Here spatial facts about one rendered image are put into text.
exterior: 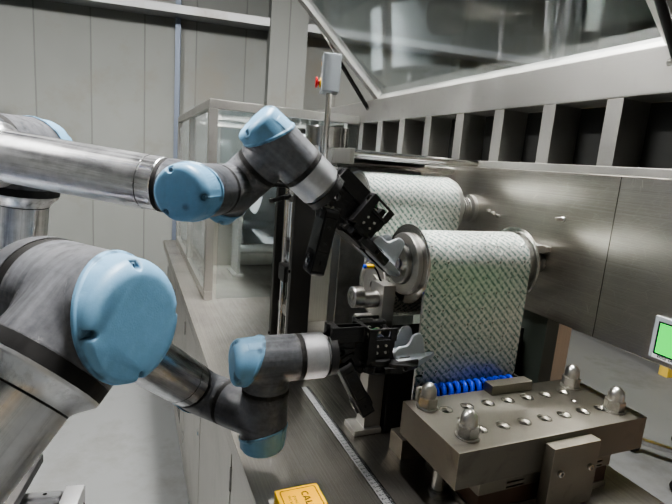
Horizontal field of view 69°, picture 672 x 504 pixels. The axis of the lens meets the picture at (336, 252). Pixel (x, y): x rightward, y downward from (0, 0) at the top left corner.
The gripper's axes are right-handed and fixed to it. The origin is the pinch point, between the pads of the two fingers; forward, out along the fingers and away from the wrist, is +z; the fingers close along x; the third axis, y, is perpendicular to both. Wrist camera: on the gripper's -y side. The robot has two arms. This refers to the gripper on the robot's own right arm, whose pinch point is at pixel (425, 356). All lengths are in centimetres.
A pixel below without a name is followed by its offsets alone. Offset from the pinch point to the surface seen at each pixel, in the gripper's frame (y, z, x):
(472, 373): -4.4, 11.1, -0.3
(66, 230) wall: -40, -99, 386
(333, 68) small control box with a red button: 58, 0, 58
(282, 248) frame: 11.5, -15.0, 43.8
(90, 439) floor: -109, -68, 172
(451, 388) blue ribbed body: -5.2, 4.0, -3.4
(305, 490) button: -16.6, -24.8, -8.0
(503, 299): 10.2, 16.1, -0.2
